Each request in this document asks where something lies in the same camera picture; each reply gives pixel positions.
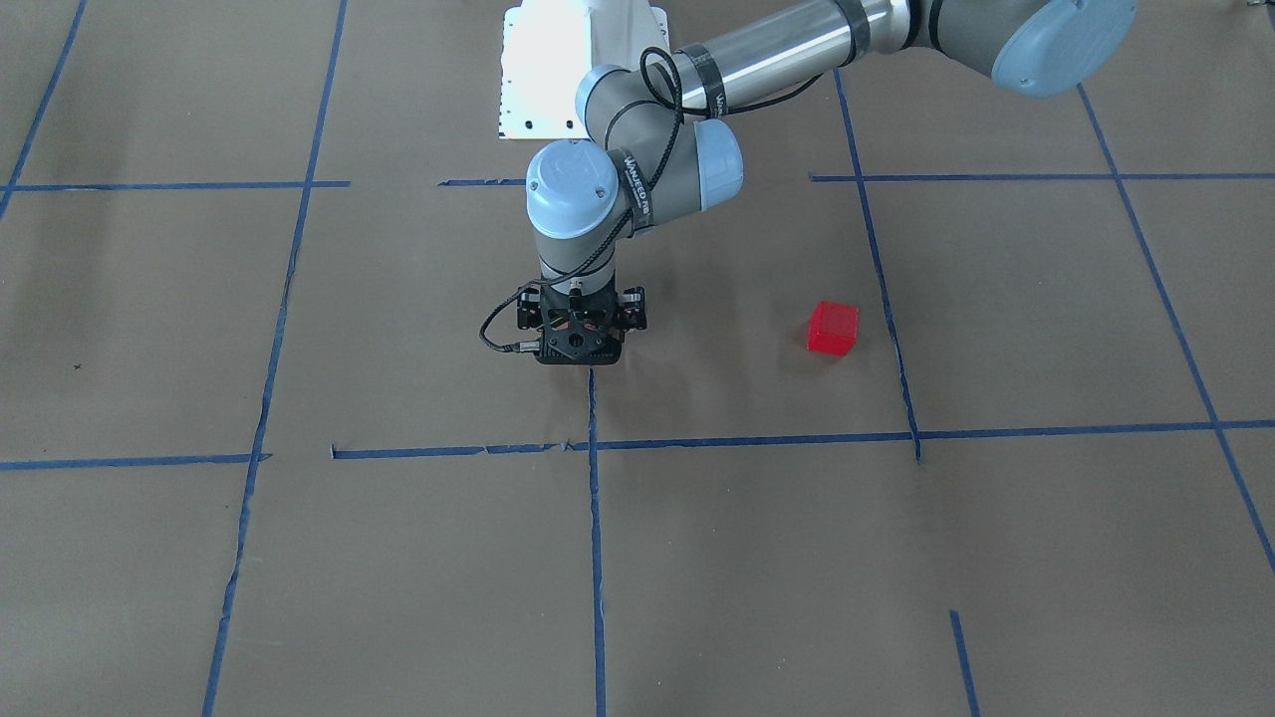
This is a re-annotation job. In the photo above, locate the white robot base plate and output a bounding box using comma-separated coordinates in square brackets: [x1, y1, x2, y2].
[499, 0, 680, 140]

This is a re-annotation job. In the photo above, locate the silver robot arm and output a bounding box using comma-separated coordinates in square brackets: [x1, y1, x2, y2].
[493, 1, 1139, 364]

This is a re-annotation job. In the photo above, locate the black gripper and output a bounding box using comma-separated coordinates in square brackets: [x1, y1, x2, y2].
[516, 283, 646, 364]

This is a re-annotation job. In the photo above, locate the red block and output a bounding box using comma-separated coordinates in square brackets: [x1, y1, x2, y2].
[806, 301, 861, 359]

